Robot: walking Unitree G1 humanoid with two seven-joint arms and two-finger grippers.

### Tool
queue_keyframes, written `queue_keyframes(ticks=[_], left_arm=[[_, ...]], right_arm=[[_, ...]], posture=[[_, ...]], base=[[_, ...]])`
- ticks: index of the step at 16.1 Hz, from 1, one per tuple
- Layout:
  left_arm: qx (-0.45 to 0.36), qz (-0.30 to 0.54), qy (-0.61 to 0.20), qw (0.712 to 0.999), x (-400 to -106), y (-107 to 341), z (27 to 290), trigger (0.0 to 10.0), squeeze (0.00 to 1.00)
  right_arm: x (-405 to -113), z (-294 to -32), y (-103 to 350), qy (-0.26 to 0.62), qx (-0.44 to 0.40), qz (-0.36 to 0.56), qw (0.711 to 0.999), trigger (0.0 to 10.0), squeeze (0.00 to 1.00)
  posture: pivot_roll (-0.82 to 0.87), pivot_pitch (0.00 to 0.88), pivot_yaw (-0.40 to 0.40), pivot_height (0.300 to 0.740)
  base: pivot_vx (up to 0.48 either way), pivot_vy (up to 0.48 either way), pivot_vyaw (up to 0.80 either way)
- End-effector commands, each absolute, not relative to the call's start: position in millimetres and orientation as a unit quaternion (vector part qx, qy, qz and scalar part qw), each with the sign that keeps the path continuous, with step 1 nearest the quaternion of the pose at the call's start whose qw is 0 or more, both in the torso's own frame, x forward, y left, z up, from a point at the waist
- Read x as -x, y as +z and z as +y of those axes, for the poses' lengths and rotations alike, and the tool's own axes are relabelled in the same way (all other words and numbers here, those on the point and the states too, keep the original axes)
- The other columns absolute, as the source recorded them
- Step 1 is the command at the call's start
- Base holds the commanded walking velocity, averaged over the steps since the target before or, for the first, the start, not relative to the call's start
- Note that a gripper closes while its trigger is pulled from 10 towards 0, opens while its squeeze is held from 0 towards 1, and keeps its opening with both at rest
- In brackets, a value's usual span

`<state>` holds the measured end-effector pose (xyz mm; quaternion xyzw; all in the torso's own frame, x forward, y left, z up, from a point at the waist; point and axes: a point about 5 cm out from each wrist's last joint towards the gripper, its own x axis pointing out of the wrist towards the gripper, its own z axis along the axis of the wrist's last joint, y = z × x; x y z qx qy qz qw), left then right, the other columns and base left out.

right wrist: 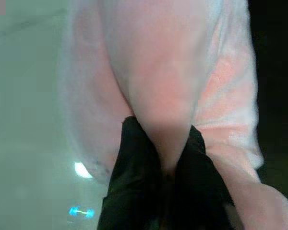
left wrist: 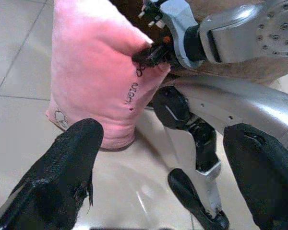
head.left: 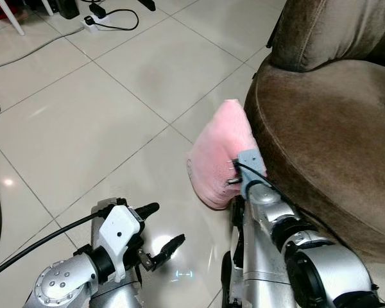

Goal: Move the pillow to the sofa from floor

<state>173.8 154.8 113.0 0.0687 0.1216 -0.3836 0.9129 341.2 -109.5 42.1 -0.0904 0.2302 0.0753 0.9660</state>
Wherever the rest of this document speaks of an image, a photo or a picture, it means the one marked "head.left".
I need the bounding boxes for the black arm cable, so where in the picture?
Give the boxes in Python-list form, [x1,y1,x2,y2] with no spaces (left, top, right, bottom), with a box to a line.
[235,162,328,232]
[0,207,111,284]

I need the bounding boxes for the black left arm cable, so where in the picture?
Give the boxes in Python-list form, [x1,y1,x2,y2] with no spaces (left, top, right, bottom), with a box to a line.
[0,207,111,284]

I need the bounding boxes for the black power adapter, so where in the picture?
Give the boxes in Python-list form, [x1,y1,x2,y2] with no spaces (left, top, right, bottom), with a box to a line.
[89,3,108,19]

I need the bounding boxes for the white furniture leg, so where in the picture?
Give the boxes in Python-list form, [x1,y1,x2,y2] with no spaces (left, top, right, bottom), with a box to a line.
[0,0,26,37]

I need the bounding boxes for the pink plush pillow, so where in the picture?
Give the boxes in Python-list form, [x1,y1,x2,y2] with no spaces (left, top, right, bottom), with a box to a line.
[186,99,268,211]

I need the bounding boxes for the brown fabric sofa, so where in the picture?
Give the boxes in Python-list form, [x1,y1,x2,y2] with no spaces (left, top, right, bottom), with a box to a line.
[244,0,385,265]

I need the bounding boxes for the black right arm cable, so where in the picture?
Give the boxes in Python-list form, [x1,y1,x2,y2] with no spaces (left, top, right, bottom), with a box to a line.
[235,162,328,232]

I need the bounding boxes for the black floor cable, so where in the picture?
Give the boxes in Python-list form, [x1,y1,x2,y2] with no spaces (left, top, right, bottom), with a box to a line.
[99,7,141,32]

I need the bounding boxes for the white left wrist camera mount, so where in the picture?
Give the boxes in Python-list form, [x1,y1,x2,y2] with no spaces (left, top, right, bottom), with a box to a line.
[92,204,144,284]

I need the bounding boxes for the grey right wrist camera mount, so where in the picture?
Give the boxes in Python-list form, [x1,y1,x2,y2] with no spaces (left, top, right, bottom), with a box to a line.
[235,149,268,200]

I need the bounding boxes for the grey floor cable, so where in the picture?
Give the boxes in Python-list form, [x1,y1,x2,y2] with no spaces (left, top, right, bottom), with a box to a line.
[0,26,88,73]

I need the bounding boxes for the white power strip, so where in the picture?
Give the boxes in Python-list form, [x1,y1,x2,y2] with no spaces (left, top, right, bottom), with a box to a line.
[83,15,114,33]

